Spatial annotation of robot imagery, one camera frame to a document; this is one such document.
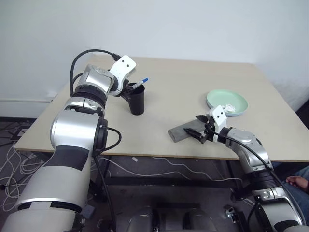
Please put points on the person's blue jeans leg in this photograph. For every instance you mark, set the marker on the person's blue jeans leg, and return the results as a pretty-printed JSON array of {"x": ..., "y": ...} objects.
[{"x": 295, "y": 193}]

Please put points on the bystander's bare hand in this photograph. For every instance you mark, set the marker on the bystander's bare hand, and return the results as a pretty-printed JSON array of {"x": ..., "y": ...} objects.
[{"x": 295, "y": 181}]

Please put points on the black table frame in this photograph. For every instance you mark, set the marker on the black table frame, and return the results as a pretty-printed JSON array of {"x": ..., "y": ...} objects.
[{"x": 169, "y": 182}]

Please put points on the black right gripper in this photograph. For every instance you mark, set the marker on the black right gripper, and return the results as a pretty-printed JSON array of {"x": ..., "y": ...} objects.
[{"x": 209, "y": 135}]

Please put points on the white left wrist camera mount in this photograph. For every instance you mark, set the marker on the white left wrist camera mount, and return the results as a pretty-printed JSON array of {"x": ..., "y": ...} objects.
[{"x": 124, "y": 65}]

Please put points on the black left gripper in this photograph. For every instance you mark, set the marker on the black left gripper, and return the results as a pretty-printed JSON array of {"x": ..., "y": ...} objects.
[{"x": 126, "y": 88}]

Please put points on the light blue plate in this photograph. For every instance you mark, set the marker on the light blue plate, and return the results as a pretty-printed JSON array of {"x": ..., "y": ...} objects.
[{"x": 212, "y": 107}]

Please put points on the black plastic cup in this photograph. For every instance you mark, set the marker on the black plastic cup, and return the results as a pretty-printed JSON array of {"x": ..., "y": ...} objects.
[{"x": 137, "y": 104}]

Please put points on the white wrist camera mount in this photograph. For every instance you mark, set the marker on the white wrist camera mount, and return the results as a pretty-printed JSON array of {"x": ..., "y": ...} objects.
[
  {"x": 124, "y": 65},
  {"x": 218, "y": 116}
]

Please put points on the silver metal bracket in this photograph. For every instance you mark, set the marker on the silver metal bracket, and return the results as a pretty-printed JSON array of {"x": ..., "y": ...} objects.
[{"x": 230, "y": 212}]

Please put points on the beige wooden table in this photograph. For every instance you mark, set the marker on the beige wooden table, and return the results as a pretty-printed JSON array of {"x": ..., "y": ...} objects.
[{"x": 181, "y": 84}]

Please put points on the crumpled white paper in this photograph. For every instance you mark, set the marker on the crumpled white paper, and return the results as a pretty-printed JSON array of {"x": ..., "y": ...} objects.
[{"x": 229, "y": 108}]

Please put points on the green plate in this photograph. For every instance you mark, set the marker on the green plate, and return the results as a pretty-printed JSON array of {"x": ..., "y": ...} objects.
[{"x": 227, "y": 99}]

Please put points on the marker with blue cap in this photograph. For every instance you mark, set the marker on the marker with blue cap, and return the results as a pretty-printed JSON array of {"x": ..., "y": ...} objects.
[{"x": 142, "y": 81}]

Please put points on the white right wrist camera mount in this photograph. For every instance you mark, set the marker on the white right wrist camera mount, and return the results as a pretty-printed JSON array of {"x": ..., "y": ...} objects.
[{"x": 218, "y": 116}]

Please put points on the white wall trunking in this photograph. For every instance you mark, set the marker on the white wall trunking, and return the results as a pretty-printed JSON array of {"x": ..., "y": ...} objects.
[{"x": 24, "y": 100}]

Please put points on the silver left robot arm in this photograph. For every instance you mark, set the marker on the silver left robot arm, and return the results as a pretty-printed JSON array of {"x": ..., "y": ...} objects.
[{"x": 72, "y": 135}]

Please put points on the grey glasses case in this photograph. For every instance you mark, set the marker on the grey glasses case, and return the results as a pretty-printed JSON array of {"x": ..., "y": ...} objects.
[{"x": 183, "y": 131}]

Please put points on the dark grey foam block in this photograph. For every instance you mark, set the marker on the dark grey foam block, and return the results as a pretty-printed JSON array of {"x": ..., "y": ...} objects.
[{"x": 88, "y": 212}]

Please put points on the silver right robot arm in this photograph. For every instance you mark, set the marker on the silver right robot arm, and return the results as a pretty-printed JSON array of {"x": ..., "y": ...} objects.
[{"x": 248, "y": 145}]

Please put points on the dark rounded robot lower body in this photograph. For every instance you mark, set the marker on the dark rounded robot lower body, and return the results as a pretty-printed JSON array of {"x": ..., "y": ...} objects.
[{"x": 169, "y": 220}]

